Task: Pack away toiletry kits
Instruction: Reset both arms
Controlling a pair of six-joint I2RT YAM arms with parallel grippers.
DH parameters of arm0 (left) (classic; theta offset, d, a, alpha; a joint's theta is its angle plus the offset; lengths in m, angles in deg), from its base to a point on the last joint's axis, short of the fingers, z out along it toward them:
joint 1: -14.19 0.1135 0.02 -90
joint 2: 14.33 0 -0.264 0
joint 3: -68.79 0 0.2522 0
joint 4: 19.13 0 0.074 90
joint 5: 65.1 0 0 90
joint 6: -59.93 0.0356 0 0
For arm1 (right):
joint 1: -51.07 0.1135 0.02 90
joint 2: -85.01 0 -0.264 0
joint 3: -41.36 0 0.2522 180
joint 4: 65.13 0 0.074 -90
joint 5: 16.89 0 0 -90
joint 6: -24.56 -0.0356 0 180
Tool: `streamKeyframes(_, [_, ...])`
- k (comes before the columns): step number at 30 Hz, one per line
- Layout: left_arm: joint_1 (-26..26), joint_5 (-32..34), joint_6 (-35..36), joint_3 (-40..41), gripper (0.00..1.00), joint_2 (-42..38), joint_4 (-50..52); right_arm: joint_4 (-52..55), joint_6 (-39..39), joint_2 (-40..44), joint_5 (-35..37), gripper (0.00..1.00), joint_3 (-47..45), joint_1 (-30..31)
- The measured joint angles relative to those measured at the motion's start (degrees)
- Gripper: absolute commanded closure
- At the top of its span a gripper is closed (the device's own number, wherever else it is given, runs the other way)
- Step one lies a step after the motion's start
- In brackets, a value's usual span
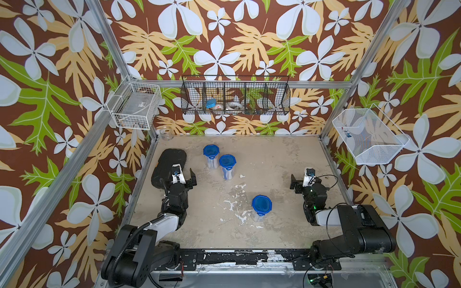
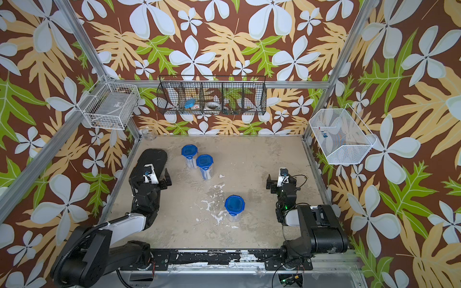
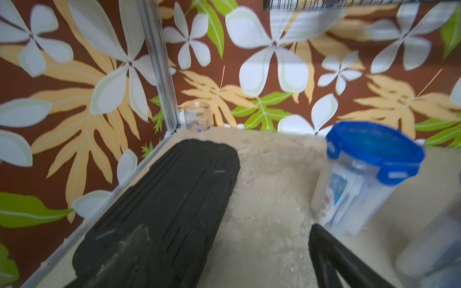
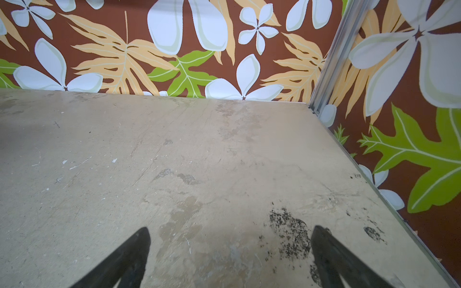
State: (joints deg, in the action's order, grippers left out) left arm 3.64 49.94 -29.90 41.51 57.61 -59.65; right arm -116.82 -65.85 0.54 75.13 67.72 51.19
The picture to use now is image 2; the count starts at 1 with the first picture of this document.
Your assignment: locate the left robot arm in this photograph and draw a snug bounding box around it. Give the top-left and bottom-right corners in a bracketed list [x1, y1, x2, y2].
[50, 172, 172, 288]

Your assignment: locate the glass jar corner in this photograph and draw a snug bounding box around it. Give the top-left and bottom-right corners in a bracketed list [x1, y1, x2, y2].
[141, 127, 157, 141]

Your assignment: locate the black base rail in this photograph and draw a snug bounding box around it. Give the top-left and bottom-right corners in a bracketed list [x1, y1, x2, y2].
[143, 248, 318, 271]

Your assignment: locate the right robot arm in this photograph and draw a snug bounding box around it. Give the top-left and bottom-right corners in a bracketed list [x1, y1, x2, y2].
[266, 173, 349, 270]

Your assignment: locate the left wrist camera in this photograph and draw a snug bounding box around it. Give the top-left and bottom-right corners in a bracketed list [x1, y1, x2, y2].
[143, 164, 158, 184]

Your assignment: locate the black rubber mat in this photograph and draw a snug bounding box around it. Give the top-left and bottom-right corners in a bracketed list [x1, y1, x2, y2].
[129, 148, 171, 191]

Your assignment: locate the white wire basket left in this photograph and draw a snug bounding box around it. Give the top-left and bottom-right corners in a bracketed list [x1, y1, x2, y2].
[78, 80, 140, 130]

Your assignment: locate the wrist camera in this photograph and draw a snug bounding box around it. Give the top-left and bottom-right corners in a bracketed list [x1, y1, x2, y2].
[277, 168, 290, 187]
[143, 164, 158, 184]

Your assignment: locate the white mesh basket right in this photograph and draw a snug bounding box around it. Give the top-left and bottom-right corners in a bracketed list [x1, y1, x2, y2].
[309, 108, 377, 166]

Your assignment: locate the black wire basket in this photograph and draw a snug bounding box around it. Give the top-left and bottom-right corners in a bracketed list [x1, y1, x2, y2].
[154, 75, 267, 115]

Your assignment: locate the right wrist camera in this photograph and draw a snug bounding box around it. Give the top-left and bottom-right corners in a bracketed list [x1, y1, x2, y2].
[277, 168, 290, 187]

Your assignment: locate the blue lid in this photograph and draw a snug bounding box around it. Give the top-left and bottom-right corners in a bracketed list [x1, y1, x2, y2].
[196, 154, 214, 170]
[224, 195, 245, 217]
[181, 144, 198, 160]

